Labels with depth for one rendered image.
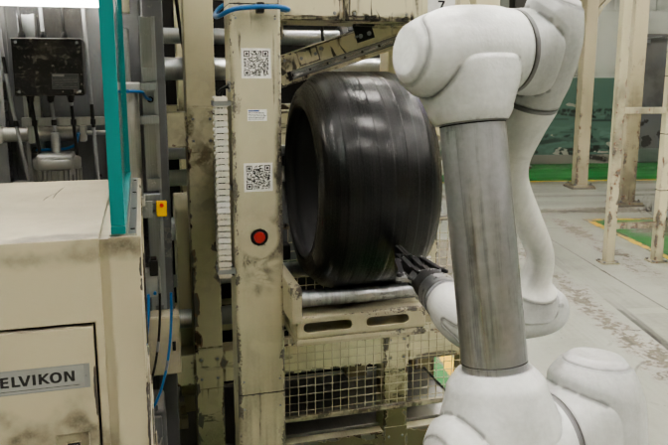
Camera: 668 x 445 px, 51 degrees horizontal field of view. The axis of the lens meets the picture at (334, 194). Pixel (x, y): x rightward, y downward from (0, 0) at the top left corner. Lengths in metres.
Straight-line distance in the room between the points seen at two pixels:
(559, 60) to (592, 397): 0.52
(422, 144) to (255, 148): 0.43
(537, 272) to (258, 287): 0.78
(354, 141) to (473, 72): 0.70
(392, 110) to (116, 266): 0.94
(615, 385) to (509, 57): 0.53
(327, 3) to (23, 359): 1.40
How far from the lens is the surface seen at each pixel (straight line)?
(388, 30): 2.31
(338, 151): 1.67
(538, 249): 1.39
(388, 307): 1.90
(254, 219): 1.83
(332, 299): 1.85
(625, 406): 1.21
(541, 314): 1.47
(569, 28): 1.15
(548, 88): 1.16
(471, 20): 1.04
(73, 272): 1.01
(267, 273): 1.87
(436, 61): 1.00
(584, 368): 1.20
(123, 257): 1.00
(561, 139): 12.09
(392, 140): 1.70
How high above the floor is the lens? 1.49
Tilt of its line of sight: 10 degrees down
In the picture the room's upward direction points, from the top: straight up
